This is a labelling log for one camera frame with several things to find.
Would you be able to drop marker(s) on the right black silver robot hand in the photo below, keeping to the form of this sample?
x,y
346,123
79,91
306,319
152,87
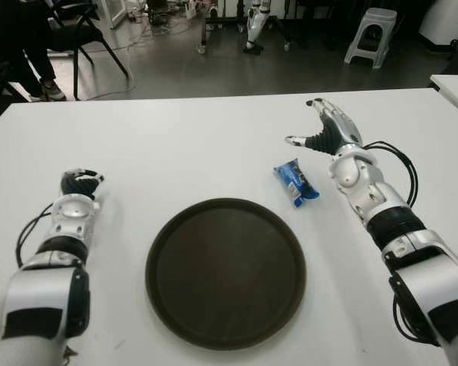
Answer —
x,y
328,137

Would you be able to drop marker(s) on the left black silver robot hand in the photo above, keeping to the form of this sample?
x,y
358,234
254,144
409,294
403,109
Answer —
x,y
80,183

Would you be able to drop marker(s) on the blue Oreo cookie packet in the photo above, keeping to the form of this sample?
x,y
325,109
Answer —
x,y
297,183

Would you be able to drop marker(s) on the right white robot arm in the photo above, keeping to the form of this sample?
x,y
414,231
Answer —
x,y
427,267

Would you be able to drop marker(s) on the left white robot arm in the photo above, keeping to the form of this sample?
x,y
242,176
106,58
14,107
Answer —
x,y
42,297

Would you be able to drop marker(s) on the grey plastic stool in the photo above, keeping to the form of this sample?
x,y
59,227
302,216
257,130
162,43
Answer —
x,y
372,19

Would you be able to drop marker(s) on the white humanoid robot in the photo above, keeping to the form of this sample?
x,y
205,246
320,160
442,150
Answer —
x,y
253,26

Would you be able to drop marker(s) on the white side table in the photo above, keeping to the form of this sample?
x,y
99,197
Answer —
x,y
456,89

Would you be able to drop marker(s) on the person in black trousers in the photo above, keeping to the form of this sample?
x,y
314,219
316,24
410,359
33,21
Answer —
x,y
26,49

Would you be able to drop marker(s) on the black chair with angled legs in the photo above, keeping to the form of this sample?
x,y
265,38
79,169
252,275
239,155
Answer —
x,y
82,36

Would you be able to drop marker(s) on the round dark brown tray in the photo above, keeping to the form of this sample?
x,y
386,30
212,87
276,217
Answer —
x,y
225,274

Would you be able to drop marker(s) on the black wheeled gantry frame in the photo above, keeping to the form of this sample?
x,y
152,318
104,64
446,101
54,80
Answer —
x,y
203,32

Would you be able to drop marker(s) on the white metal frame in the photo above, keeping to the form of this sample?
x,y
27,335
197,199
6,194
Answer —
x,y
117,11

